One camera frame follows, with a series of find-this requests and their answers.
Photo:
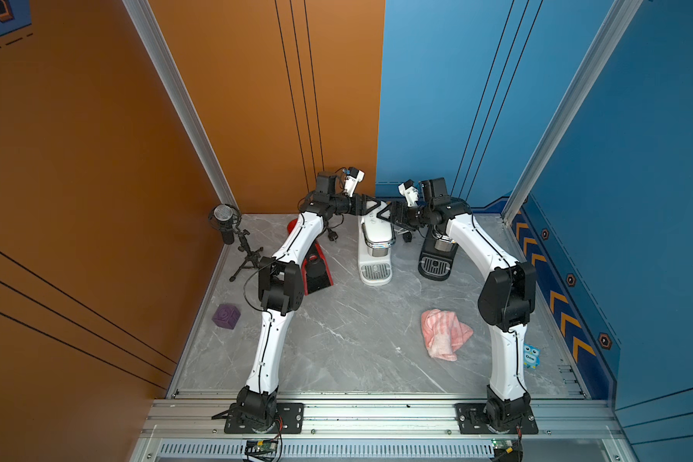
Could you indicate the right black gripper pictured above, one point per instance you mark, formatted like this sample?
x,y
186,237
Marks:
x,y
395,207

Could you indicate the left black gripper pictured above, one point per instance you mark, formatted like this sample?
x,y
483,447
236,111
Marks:
x,y
362,206

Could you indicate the white coffee machine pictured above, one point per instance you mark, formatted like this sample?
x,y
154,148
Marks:
x,y
376,239

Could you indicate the red Nespresso coffee machine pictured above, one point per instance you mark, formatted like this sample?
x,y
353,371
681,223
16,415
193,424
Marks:
x,y
305,268

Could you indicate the pink towel cloth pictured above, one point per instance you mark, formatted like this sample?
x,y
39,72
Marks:
x,y
444,334

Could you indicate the black coffee machine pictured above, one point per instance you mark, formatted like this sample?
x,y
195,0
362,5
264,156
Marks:
x,y
437,256

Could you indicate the black microphone on tripod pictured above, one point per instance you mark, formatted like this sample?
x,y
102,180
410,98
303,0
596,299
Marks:
x,y
227,219

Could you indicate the purple block toy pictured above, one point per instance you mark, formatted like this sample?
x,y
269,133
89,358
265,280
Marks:
x,y
226,316

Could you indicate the blue owl toy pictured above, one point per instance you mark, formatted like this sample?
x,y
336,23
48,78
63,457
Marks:
x,y
531,357

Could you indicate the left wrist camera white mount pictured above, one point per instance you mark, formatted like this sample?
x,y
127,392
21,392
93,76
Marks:
x,y
351,177

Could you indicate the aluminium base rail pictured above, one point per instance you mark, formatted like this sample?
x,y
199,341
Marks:
x,y
420,416

